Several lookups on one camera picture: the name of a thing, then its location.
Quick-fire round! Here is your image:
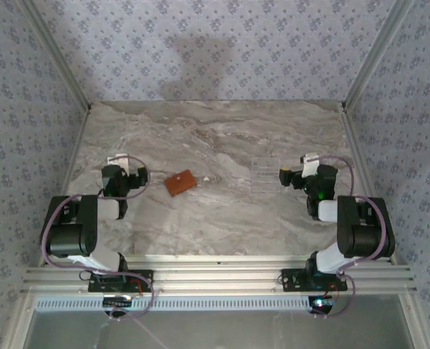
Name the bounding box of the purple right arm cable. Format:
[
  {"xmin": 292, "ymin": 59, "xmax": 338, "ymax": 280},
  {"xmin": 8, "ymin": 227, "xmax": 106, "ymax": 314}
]
[{"xmin": 311, "ymin": 154, "xmax": 389, "ymax": 320}]

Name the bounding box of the grey metal lower panel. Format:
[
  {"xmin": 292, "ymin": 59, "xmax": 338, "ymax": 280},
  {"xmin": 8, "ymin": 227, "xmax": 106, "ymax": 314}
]
[{"xmin": 28, "ymin": 310, "xmax": 415, "ymax": 349}]

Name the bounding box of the thin pink wire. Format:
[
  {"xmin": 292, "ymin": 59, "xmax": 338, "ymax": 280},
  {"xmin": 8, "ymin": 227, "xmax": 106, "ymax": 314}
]
[{"xmin": 132, "ymin": 318, "xmax": 167, "ymax": 349}]

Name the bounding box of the brown leather card holder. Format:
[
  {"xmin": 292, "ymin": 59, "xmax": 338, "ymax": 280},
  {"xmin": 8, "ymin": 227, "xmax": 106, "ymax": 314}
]
[{"xmin": 163, "ymin": 169, "xmax": 199, "ymax": 198}]

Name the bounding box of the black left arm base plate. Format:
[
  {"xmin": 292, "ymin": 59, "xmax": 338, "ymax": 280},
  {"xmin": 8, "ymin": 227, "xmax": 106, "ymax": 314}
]
[{"xmin": 87, "ymin": 269, "xmax": 155, "ymax": 294}]

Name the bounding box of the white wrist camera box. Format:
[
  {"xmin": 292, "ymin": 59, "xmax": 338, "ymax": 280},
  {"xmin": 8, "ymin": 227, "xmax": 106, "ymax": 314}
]
[
  {"xmin": 300, "ymin": 153, "xmax": 319, "ymax": 179},
  {"xmin": 107, "ymin": 153, "xmax": 131, "ymax": 172}
]

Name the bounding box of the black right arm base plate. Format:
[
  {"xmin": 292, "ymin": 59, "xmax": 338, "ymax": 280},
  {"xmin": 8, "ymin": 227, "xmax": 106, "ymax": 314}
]
[{"xmin": 280, "ymin": 268, "xmax": 348, "ymax": 292}]

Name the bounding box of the aluminium corner post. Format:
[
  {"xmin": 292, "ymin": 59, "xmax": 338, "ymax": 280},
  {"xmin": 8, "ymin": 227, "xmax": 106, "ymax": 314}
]
[
  {"xmin": 17, "ymin": 0, "xmax": 94, "ymax": 111},
  {"xmin": 341, "ymin": 0, "xmax": 416, "ymax": 110}
]

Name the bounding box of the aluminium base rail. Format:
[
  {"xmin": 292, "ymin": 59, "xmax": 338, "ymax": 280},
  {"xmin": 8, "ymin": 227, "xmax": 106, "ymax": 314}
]
[{"xmin": 20, "ymin": 254, "xmax": 418, "ymax": 296}]

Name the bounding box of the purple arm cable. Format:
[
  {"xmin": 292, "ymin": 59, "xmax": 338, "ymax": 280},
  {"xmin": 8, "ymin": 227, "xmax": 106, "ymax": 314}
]
[
  {"xmin": 311, "ymin": 154, "xmax": 389, "ymax": 320},
  {"xmin": 41, "ymin": 154, "xmax": 156, "ymax": 323}
]

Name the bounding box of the clear acrylic card stand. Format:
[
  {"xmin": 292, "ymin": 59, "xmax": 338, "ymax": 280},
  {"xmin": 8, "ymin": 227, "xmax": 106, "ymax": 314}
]
[{"xmin": 249, "ymin": 156, "xmax": 280, "ymax": 194}]

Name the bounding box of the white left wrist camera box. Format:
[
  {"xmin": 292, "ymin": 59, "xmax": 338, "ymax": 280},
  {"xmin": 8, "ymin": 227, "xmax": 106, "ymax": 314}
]
[{"xmin": 107, "ymin": 153, "xmax": 131, "ymax": 172}]

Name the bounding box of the aluminium table side rail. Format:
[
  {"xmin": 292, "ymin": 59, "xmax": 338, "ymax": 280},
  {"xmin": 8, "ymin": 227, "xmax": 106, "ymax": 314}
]
[
  {"xmin": 56, "ymin": 103, "xmax": 94, "ymax": 199},
  {"xmin": 340, "ymin": 103, "xmax": 398, "ymax": 265}
]

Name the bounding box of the slotted grey cable duct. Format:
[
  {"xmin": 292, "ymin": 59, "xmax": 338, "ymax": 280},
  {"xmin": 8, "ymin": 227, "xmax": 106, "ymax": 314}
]
[{"xmin": 34, "ymin": 294, "xmax": 334, "ymax": 313}]

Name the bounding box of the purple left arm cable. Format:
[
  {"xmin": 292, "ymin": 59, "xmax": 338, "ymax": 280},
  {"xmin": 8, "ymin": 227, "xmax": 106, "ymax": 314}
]
[{"xmin": 41, "ymin": 154, "xmax": 156, "ymax": 323}]

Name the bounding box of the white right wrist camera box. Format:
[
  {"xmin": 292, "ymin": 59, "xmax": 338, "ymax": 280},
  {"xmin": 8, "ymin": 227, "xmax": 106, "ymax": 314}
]
[{"xmin": 300, "ymin": 153, "xmax": 319, "ymax": 179}]

